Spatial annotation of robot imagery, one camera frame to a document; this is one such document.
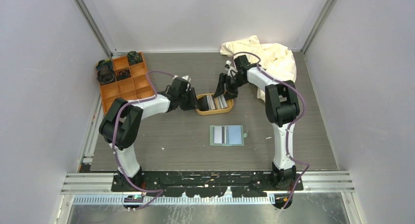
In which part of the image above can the tan oval card tray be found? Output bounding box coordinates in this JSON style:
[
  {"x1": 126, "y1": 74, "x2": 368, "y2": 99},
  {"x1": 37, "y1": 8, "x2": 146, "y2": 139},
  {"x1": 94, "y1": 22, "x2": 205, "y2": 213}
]
[{"x1": 196, "y1": 93, "x2": 234, "y2": 115}]

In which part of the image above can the dark bundle outside tray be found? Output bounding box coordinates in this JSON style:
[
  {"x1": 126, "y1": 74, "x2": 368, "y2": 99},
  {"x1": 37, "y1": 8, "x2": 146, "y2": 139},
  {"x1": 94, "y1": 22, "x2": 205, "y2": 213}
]
[{"x1": 95, "y1": 59, "x2": 114, "y2": 71}]

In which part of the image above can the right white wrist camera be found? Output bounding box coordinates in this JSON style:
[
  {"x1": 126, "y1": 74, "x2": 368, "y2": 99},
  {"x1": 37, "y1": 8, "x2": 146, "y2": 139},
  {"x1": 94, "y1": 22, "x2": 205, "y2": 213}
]
[{"x1": 225, "y1": 60, "x2": 238, "y2": 77}]

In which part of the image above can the cream crumpled cloth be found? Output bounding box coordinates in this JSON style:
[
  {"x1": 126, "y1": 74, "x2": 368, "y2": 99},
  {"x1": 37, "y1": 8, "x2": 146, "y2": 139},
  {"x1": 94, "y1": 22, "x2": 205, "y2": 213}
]
[{"x1": 220, "y1": 35, "x2": 297, "y2": 99}]

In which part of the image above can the black cable bundle left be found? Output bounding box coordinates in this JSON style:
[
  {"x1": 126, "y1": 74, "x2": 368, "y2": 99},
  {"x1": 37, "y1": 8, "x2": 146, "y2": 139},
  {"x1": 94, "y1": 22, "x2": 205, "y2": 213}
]
[{"x1": 97, "y1": 68, "x2": 116, "y2": 85}]

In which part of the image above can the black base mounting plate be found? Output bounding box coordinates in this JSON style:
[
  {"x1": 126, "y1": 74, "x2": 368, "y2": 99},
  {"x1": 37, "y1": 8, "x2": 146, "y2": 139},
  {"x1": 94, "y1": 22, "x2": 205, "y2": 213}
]
[{"x1": 112, "y1": 170, "x2": 304, "y2": 199}]

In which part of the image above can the dark bundle top compartment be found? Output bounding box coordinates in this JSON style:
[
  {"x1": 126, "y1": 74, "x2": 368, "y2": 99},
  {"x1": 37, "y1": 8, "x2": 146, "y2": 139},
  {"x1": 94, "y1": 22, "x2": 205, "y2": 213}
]
[{"x1": 126, "y1": 51, "x2": 143, "y2": 66}]

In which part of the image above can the orange compartment organizer tray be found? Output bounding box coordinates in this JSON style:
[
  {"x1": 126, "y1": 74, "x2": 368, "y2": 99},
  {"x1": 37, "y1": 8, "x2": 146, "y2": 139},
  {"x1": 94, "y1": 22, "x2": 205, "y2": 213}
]
[{"x1": 96, "y1": 52, "x2": 155, "y2": 114}]

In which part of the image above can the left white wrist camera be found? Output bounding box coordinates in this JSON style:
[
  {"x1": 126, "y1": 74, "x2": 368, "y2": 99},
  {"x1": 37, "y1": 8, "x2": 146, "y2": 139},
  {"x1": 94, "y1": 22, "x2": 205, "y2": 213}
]
[{"x1": 173, "y1": 75, "x2": 191, "y2": 83}]

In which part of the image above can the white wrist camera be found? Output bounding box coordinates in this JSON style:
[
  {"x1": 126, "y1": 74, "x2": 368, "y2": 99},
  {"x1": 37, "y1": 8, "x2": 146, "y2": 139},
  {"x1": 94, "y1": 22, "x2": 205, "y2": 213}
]
[
  {"x1": 173, "y1": 75, "x2": 191, "y2": 83},
  {"x1": 225, "y1": 60, "x2": 238, "y2": 77}
]

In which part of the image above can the green card holder wallet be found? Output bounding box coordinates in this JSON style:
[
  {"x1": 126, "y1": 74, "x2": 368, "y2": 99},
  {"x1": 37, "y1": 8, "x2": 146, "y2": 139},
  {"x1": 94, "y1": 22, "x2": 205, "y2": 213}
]
[{"x1": 209, "y1": 125, "x2": 248, "y2": 147}]

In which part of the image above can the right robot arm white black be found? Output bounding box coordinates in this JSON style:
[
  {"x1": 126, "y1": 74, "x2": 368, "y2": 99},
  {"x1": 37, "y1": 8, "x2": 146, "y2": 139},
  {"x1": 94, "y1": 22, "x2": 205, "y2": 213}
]
[{"x1": 214, "y1": 53, "x2": 303, "y2": 190}]

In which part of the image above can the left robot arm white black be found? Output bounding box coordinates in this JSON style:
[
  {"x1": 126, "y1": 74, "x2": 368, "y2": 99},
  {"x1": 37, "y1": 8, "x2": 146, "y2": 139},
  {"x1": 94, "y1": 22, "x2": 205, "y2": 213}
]
[{"x1": 99, "y1": 76, "x2": 197, "y2": 191}]

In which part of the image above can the stack of credit cards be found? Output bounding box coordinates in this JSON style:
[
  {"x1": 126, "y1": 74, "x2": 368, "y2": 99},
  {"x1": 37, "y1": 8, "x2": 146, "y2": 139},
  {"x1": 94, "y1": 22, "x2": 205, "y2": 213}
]
[{"x1": 197, "y1": 94, "x2": 228, "y2": 111}]

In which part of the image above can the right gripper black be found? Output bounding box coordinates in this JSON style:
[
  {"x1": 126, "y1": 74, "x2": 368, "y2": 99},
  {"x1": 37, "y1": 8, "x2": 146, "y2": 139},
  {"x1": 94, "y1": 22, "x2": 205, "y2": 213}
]
[{"x1": 213, "y1": 73, "x2": 246, "y2": 102}]

